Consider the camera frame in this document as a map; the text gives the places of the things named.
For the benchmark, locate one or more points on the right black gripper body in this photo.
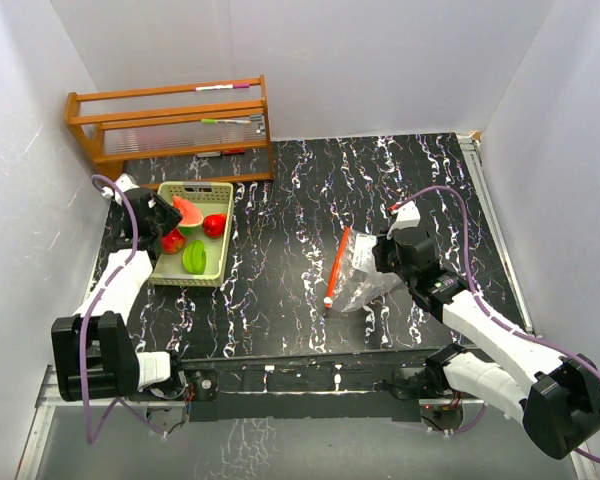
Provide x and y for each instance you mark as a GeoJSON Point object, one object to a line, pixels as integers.
{"type": "Point", "coordinates": [387, 262]}

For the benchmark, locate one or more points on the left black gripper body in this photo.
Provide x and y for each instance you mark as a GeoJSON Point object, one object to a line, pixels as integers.
{"type": "Point", "coordinates": [166, 219]}

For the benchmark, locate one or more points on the fake watermelon slice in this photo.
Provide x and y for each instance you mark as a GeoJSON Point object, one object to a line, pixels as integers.
{"type": "Point", "coordinates": [192, 217]}

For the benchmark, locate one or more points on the green fake leaf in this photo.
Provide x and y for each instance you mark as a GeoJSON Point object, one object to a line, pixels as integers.
{"type": "Point", "coordinates": [194, 257]}

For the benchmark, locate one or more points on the clear zip top bag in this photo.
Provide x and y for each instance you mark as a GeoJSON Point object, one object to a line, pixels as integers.
{"type": "Point", "coordinates": [354, 281]}

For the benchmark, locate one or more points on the red fake wax apple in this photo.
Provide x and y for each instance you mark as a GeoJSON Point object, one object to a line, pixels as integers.
{"type": "Point", "coordinates": [214, 225]}

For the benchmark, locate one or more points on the pale green plastic basket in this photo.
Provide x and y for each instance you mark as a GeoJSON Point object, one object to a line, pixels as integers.
{"type": "Point", "coordinates": [210, 198]}

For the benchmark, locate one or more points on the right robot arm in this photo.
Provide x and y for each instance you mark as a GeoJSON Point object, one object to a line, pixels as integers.
{"type": "Point", "coordinates": [553, 395]}

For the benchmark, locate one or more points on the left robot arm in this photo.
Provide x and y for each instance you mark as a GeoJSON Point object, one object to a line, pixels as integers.
{"type": "Point", "coordinates": [92, 347]}

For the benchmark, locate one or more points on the wooden shelf rack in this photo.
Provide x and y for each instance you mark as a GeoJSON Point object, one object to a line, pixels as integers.
{"type": "Point", "coordinates": [117, 127]}

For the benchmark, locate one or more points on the green white marker pen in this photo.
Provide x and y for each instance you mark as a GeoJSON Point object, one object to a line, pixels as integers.
{"type": "Point", "coordinates": [229, 121]}

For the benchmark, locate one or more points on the pink white marker pen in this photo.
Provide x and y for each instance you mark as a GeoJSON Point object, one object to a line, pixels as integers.
{"type": "Point", "coordinates": [225, 86]}

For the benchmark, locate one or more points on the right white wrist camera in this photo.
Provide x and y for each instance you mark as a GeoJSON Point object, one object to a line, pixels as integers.
{"type": "Point", "coordinates": [405, 215]}

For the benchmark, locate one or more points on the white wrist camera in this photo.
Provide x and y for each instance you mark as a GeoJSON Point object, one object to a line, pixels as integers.
{"type": "Point", "coordinates": [124, 183]}
{"type": "Point", "coordinates": [405, 215]}

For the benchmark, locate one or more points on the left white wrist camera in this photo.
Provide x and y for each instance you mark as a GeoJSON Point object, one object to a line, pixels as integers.
{"type": "Point", "coordinates": [124, 183]}

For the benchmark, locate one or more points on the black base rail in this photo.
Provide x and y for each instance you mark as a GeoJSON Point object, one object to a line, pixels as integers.
{"type": "Point", "coordinates": [370, 384]}

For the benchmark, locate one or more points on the aluminium frame rail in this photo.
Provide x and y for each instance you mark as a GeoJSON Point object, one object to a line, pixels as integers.
{"type": "Point", "coordinates": [154, 440]}

